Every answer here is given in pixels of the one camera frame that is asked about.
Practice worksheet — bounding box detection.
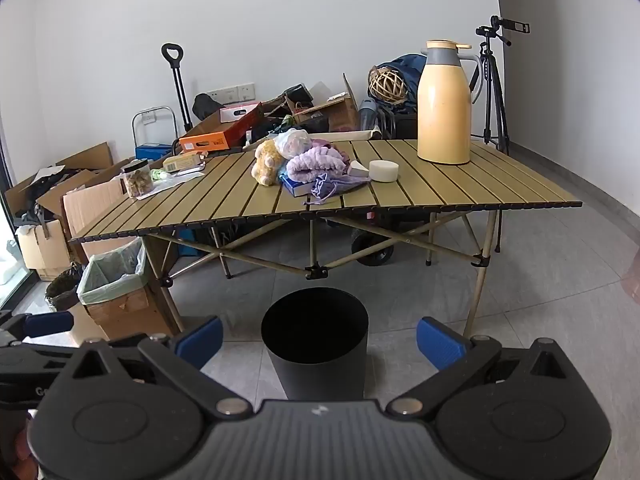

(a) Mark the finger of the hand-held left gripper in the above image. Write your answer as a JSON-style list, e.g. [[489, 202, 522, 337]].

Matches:
[[0, 311, 75, 347]]

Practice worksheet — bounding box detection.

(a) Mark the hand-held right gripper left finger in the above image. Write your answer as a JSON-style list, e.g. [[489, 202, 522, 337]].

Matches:
[[62, 316, 254, 419]]

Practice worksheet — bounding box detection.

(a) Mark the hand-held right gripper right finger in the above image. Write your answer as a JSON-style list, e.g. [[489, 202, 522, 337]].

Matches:
[[386, 317, 578, 418]]

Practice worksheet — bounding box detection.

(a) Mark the black round bin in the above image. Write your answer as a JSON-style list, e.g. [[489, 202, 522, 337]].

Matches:
[[261, 287, 370, 402]]

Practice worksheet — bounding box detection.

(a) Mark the white round foam disc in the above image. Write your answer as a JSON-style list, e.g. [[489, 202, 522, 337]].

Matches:
[[369, 159, 400, 183]]

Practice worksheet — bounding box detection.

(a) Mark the blue tissue pack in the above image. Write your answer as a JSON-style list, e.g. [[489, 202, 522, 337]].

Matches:
[[277, 172, 321, 198]]

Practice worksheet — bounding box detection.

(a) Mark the yellow white plush toy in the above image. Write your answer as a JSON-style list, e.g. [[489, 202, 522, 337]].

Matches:
[[250, 139, 287, 187]]

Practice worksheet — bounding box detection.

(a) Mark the purple drawstring pouch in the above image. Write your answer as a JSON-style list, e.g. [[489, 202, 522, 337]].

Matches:
[[304, 172, 371, 206]]

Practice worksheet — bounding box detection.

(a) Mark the lavender fuzzy cloth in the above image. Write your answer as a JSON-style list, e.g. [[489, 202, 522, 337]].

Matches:
[[285, 139, 353, 183]]

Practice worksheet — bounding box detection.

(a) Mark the clear plastic bag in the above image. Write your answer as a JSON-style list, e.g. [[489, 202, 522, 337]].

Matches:
[[274, 129, 312, 160]]

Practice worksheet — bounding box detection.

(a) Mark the person's left hand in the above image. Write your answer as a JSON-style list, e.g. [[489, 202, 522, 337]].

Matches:
[[0, 410, 41, 480]]

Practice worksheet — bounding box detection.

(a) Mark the black garbage bag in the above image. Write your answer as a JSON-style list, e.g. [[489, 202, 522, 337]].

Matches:
[[45, 265, 86, 311]]

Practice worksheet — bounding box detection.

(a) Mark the pale cardboard box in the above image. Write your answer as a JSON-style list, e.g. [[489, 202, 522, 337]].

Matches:
[[15, 220, 73, 281]]

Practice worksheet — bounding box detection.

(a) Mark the green bin liner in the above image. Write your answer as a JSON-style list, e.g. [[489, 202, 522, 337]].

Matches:
[[77, 237, 147, 306]]

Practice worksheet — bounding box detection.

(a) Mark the lined cardboard box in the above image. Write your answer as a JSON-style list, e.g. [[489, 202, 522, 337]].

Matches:
[[77, 237, 173, 338]]

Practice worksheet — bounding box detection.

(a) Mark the black wagon wheel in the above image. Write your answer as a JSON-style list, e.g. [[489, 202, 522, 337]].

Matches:
[[351, 230, 396, 267]]

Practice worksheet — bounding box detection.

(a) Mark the large cardboard box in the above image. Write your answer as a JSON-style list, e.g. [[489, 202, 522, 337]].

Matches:
[[35, 142, 136, 261]]

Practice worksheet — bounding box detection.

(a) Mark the tan folding table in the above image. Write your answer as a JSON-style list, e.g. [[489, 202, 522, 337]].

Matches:
[[67, 137, 583, 338]]

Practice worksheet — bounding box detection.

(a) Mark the printed paper sheet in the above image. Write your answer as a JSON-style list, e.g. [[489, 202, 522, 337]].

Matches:
[[132, 170, 206, 202]]

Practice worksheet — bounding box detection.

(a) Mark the clear jar black lid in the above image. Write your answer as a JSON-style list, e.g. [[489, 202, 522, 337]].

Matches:
[[120, 158, 155, 198]]

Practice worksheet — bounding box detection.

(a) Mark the pale yellow carton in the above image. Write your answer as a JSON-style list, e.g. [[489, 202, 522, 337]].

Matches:
[[162, 152, 207, 173]]

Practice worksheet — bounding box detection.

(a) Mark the blue box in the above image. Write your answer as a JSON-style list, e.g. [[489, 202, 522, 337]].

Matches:
[[136, 144, 173, 162]]

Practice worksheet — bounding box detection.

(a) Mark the orange shoebox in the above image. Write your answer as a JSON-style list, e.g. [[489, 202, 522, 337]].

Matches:
[[178, 110, 263, 153]]

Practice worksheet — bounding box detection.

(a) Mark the black suitcase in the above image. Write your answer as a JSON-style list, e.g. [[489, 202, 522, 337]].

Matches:
[[377, 107, 418, 140]]

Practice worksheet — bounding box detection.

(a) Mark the black fabric bag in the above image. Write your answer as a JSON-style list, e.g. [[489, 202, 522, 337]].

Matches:
[[250, 117, 291, 143]]

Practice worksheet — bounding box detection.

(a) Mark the yellow thermos jug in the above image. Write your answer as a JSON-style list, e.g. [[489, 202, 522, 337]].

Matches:
[[416, 40, 487, 165]]

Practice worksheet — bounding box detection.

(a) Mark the black backpack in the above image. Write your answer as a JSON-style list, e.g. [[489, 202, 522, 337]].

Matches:
[[192, 93, 226, 121]]

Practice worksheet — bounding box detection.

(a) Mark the grey water bottle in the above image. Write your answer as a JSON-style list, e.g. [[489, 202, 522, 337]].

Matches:
[[359, 99, 378, 133]]

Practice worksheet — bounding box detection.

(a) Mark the open brown cardboard box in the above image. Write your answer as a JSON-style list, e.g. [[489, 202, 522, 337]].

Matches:
[[290, 74, 358, 133]]

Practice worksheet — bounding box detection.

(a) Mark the wicker ball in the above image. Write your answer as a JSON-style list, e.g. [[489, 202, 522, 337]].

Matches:
[[369, 67, 406, 103]]

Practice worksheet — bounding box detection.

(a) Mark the black tripod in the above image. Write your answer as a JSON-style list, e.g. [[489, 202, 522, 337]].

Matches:
[[475, 15, 532, 156]]

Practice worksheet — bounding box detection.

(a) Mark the black case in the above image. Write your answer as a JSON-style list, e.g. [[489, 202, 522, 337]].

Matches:
[[285, 84, 313, 106]]

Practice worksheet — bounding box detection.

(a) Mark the blue fabric bag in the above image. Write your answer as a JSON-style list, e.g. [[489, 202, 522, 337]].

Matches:
[[372, 54, 426, 111]]

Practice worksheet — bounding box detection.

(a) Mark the silver folding frame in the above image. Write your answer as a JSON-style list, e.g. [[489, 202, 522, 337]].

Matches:
[[132, 106, 176, 148]]

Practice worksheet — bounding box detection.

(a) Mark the black cart handle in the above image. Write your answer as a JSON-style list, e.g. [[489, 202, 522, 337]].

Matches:
[[161, 43, 195, 133]]

